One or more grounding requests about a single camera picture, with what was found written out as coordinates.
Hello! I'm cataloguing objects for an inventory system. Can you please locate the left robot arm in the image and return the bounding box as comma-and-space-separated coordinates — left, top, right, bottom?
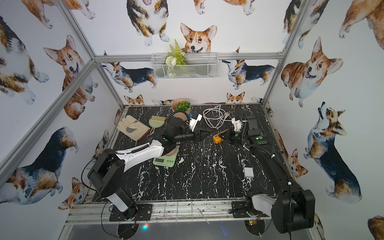
88, 113, 211, 220

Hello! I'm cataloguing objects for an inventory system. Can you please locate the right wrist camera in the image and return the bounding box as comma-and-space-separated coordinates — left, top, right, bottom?
231, 118, 243, 133

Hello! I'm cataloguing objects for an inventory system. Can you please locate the pink pot with green plant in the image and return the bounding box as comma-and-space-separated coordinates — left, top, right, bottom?
172, 99, 191, 121

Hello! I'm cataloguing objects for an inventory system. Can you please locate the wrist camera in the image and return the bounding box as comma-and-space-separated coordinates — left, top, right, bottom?
231, 118, 243, 133
189, 113, 203, 132

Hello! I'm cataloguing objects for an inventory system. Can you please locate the artificial fern with flower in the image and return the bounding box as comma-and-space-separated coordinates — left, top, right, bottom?
165, 40, 187, 66

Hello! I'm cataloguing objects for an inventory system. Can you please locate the beige work glove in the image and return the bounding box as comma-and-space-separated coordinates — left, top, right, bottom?
117, 115, 151, 142

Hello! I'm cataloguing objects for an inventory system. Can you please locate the white power strip cable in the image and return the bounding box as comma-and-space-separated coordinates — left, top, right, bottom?
202, 104, 238, 130

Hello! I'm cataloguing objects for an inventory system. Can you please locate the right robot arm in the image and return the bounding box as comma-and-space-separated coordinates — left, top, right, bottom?
217, 116, 315, 234

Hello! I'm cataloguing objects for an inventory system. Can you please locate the green hand brush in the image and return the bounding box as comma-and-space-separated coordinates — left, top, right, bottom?
149, 116, 167, 135

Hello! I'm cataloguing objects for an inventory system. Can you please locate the white USB charger adapter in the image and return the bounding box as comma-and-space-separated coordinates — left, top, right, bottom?
243, 167, 254, 179

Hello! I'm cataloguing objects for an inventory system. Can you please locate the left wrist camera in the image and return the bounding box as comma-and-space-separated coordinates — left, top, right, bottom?
189, 113, 203, 132

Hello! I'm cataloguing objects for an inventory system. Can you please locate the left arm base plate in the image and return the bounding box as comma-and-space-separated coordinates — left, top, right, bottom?
109, 204, 153, 222

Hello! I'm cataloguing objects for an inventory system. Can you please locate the white wire wall basket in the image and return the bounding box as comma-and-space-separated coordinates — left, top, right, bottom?
151, 53, 219, 80

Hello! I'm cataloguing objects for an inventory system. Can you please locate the pink square bowl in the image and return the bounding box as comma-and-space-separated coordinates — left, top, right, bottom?
166, 144, 179, 156

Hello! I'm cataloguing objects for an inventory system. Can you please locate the green electronic scale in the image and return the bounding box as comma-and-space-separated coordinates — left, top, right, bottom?
153, 150, 179, 168

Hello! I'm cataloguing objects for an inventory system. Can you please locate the orange power strip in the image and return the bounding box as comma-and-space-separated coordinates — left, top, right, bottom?
213, 129, 228, 144

